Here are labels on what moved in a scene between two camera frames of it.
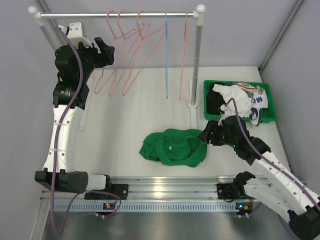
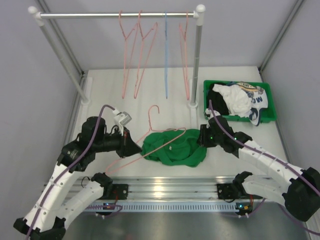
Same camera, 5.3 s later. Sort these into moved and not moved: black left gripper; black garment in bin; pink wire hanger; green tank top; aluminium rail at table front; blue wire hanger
Moved: pink wire hanger; black left gripper
Not moved: black garment in bin; green tank top; blue wire hanger; aluminium rail at table front
